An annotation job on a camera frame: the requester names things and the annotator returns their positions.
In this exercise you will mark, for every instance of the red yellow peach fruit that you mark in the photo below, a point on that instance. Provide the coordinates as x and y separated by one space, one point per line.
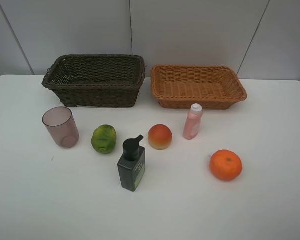
160 137

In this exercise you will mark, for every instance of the pink lotion bottle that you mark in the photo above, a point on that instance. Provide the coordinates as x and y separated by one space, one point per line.
193 122

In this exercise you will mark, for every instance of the black pump soap bottle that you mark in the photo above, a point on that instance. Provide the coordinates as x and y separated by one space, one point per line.
132 164

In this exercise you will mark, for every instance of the orange mandarin fruit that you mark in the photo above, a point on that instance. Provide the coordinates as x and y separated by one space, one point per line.
225 165

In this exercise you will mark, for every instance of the translucent purple plastic cup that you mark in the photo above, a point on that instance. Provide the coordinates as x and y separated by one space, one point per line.
60 123

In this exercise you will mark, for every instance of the orange wicker basket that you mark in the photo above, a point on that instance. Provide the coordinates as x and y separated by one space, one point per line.
212 87

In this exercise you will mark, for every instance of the green lime fruit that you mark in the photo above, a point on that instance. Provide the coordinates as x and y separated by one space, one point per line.
104 139

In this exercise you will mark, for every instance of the dark brown wicker basket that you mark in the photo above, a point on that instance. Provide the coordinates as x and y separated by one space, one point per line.
96 80

